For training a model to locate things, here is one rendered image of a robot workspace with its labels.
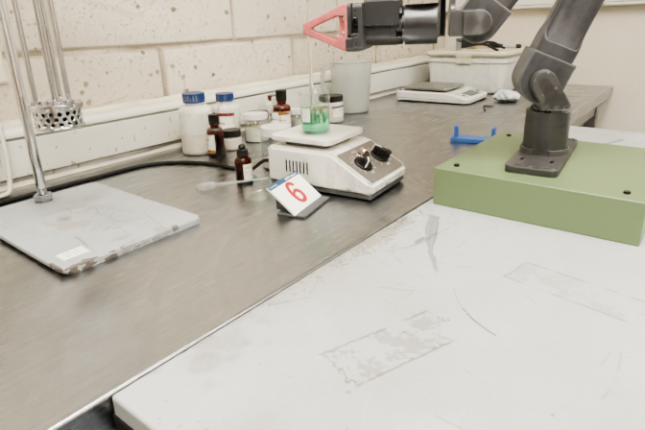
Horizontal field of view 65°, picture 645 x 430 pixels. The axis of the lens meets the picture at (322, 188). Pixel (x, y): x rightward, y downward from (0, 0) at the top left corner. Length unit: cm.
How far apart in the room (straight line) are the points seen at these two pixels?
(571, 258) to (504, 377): 24
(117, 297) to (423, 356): 32
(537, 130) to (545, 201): 13
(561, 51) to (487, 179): 20
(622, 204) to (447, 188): 22
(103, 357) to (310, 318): 18
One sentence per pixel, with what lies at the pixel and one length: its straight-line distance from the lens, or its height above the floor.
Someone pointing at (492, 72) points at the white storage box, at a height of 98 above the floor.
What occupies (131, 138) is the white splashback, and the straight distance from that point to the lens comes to 114.
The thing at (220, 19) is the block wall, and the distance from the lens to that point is 134.
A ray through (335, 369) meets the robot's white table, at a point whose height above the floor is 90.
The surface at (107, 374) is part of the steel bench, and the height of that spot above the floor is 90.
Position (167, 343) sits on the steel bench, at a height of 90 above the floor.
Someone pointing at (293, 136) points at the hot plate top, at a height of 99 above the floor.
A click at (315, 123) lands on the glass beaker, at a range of 82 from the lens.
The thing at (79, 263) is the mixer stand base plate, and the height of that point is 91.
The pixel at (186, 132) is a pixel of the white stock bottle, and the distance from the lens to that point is 112.
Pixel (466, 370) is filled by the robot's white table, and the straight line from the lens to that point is 44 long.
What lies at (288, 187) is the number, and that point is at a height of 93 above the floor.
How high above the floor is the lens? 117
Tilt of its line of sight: 19 degrees down
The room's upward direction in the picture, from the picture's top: 2 degrees counter-clockwise
